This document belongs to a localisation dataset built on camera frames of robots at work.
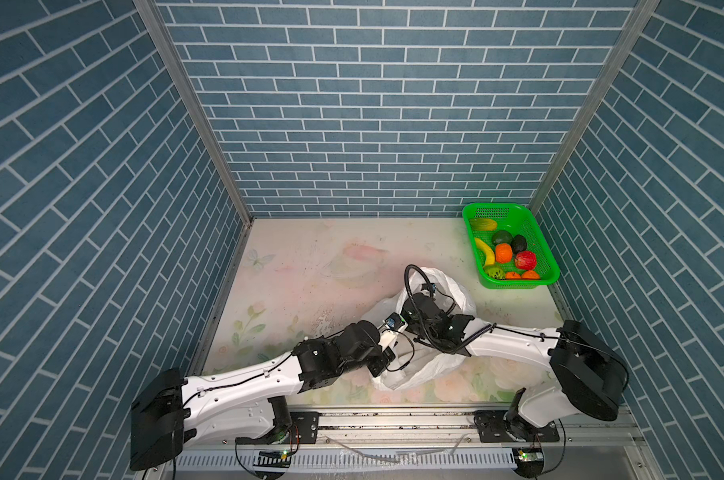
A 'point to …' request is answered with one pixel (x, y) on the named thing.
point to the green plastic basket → (516, 218)
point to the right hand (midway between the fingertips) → (393, 312)
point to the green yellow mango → (483, 224)
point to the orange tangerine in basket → (530, 275)
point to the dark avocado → (519, 243)
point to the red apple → (525, 260)
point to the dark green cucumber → (501, 236)
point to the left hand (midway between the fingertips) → (397, 345)
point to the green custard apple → (496, 273)
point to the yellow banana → (489, 254)
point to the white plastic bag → (417, 362)
